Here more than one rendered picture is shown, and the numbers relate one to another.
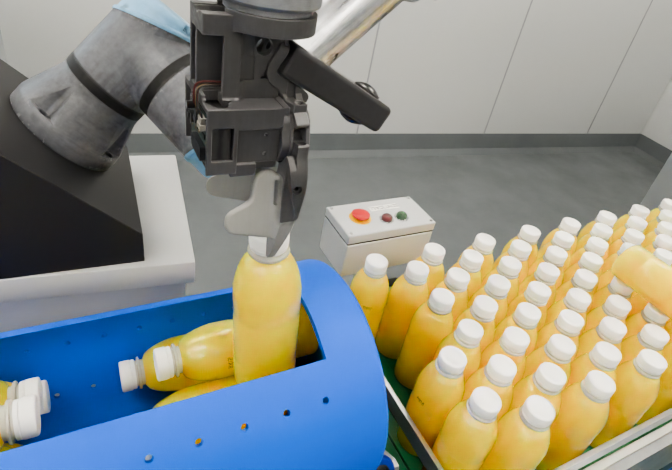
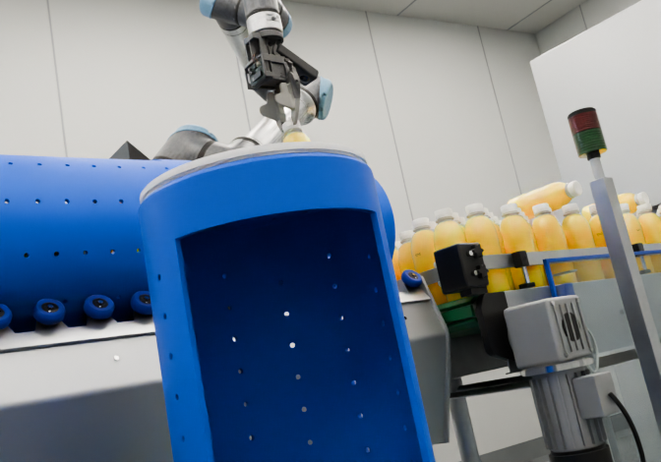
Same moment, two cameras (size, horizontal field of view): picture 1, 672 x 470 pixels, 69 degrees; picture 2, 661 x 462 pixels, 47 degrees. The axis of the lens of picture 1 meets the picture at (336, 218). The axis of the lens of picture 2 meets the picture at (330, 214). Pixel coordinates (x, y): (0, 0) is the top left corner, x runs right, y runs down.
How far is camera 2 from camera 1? 144 cm
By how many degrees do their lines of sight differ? 47
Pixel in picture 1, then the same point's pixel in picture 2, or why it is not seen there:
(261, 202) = (285, 92)
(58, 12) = not seen: outside the picture
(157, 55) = (200, 140)
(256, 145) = (277, 70)
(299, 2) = (277, 25)
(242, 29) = (264, 34)
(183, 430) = not seen: hidden behind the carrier
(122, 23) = (178, 135)
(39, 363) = not seen: hidden behind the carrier
